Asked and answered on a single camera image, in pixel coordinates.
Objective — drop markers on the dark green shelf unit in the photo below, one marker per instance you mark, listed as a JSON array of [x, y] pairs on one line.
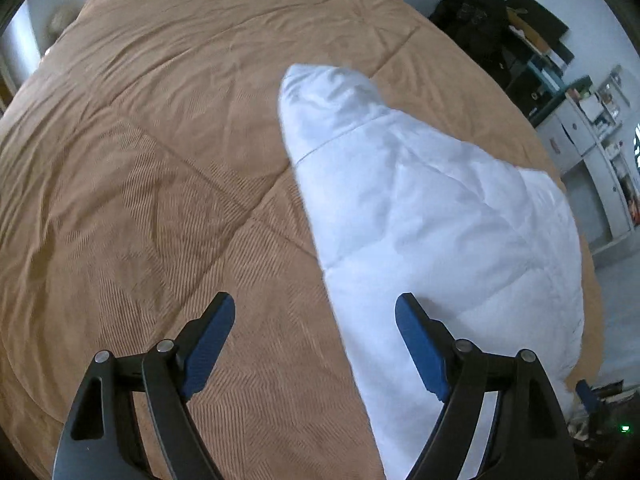
[[538, 60]]

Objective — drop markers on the white puffer down jacket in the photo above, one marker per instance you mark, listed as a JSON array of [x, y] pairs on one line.
[[488, 248]]

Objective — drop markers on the white storage cabinet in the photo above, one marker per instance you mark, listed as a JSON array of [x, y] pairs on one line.
[[603, 194]]

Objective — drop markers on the mustard corduroy bed cover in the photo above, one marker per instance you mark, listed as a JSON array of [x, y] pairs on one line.
[[143, 172]]

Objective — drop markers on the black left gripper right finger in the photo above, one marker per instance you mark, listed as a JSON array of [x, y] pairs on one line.
[[528, 437]]

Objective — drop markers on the black jacket on chair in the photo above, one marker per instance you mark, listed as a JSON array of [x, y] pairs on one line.
[[481, 29]]

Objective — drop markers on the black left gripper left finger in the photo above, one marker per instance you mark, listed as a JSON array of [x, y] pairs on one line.
[[101, 438]]

